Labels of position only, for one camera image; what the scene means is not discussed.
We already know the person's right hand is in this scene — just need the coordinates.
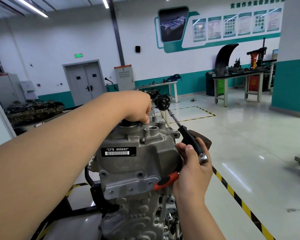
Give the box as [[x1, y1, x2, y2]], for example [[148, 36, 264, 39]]
[[172, 143, 213, 201]]

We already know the person's left hand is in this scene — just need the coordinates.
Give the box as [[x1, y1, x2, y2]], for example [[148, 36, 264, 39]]
[[119, 90, 152, 124]]

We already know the black handle ratchet wrench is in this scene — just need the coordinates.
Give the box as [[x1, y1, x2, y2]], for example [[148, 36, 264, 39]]
[[168, 110, 210, 165]]

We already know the red and black tool handle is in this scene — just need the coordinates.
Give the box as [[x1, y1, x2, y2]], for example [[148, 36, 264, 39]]
[[153, 171, 180, 191]]

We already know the person's right forearm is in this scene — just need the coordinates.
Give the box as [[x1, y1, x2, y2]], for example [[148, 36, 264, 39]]
[[174, 193, 227, 240]]

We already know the person's left forearm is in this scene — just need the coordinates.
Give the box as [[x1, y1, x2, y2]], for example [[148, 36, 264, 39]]
[[0, 92, 127, 240]]

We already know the rusty brown brake disc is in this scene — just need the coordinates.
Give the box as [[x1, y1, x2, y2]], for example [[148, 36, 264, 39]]
[[187, 130, 213, 153]]

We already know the black wheel hub assembly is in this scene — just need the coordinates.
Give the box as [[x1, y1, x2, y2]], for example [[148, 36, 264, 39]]
[[154, 94, 171, 112]]

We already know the small white workbench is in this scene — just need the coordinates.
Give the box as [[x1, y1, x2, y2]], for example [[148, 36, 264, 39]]
[[136, 81, 179, 103]]

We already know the beige electrical cabinet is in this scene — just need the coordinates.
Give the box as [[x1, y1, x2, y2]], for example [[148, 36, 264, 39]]
[[114, 65, 136, 92]]

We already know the black gooseneck lamp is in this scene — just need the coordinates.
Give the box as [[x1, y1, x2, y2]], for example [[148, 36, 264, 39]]
[[104, 77, 118, 92]]

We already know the blue bench vise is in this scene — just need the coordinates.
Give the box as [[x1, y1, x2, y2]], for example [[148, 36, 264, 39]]
[[167, 73, 183, 83]]

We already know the silver engine block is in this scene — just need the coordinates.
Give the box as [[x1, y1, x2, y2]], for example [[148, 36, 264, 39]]
[[89, 113, 183, 240]]

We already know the grey double door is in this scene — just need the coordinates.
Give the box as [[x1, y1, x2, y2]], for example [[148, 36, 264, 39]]
[[62, 59, 108, 107]]

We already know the black waste bin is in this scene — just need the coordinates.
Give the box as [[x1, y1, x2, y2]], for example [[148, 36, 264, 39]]
[[205, 71, 216, 97]]

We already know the green under-bench cabinet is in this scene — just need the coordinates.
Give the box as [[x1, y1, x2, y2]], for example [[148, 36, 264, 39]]
[[216, 78, 228, 97]]

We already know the large black top workbench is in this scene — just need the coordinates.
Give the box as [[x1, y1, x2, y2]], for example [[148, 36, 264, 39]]
[[213, 68, 271, 108]]

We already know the black car fender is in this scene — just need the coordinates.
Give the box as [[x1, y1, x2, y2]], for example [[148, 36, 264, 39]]
[[215, 43, 240, 75]]

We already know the red under-bench cabinet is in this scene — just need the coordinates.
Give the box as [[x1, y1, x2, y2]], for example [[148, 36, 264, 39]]
[[248, 74, 261, 92]]

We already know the camouflage cover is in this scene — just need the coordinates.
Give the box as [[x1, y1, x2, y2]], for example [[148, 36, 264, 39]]
[[4, 100, 66, 123]]

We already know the red and black strut compressor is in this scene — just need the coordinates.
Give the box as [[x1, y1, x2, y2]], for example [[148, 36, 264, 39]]
[[246, 38, 268, 71]]

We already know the grey metal cabinet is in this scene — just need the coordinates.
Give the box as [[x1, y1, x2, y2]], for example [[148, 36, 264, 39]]
[[0, 73, 26, 108]]

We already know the grey vertical cable duct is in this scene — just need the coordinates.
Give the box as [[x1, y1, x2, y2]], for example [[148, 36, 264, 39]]
[[109, 0, 126, 67]]

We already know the black engine stand frame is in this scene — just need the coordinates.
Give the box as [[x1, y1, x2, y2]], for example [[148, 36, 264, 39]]
[[30, 164, 108, 240]]

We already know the car picture wall panel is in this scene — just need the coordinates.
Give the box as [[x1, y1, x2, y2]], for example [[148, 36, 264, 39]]
[[158, 6, 190, 43]]

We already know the row of wall posters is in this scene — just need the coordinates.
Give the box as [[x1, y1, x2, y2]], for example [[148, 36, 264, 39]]
[[192, 8, 283, 43]]

